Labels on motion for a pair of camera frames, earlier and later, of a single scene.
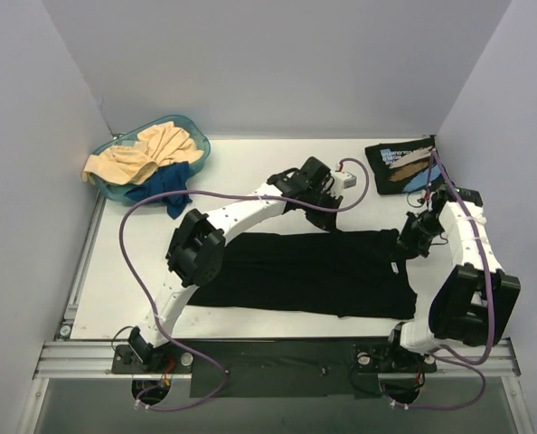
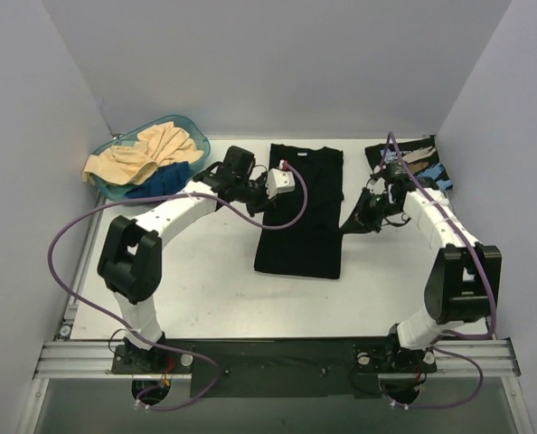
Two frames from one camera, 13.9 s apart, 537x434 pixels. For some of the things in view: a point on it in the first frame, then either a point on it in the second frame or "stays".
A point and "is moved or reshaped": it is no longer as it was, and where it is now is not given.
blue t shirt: [167, 178] stays
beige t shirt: [139, 161] stays
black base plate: [344, 368] stays
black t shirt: [328, 274] is moved or reshaped
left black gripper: [322, 210] to [258, 199]
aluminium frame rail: [452, 360] stays
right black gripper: [407, 237] to [371, 210]
